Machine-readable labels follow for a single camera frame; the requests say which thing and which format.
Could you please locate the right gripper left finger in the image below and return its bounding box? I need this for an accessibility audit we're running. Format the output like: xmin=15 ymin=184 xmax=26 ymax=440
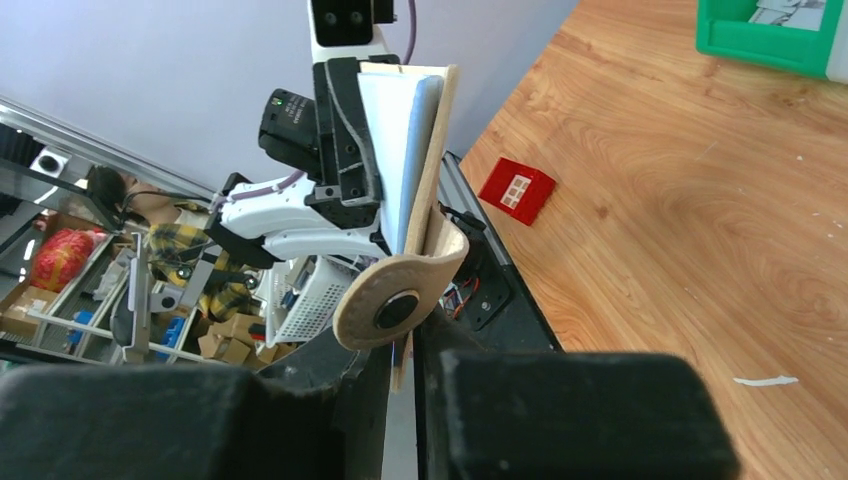
xmin=1 ymin=332 xmax=391 ymax=479

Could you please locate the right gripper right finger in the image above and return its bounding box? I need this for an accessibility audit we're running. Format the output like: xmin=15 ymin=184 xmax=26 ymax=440
xmin=414 ymin=311 xmax=740 ymax=479

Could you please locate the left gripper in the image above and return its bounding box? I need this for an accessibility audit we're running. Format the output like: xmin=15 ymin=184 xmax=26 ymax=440
xmin=312 ymin=58 xmax=383 ymax=230

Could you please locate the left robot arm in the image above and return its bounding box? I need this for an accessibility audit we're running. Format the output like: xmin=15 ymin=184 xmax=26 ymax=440
xmin=205 ymin=57 xmax=391 ymax=269

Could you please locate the white cards stack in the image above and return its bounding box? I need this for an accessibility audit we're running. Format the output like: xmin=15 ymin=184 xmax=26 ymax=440
xmin=749 ymin=0 xmax=827 ymax=31

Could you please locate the red toy block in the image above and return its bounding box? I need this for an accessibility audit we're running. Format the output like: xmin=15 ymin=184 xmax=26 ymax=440
xmin=478 ymin=157 xmax=557 ymax=226

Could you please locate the person in plaid shirt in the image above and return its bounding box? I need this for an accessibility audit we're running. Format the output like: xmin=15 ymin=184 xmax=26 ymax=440
xmin=87 ymin=166 xmax=252 ymax=322

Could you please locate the storage shelf with boxes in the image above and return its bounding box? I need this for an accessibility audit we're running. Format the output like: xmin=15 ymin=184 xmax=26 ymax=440
xmin=1 ymin=218 xmax=353 ymax=369

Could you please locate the green bin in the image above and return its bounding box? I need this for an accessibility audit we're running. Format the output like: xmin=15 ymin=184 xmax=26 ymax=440
xmin=695 ymin=1 xmax=847 ymax=84

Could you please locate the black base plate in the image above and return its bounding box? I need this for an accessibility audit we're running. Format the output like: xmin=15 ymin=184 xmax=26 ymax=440
xmin=438 ymin=152 xmax=563 ymax=352

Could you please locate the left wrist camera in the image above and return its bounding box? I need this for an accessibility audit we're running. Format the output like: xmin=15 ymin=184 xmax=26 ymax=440
xmin=307 ymin=0 xmax=400 ymax=64

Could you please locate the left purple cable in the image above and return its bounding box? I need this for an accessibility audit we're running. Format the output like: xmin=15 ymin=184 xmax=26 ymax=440
xmin=225 ymin=0 xmax=419 ymax=204

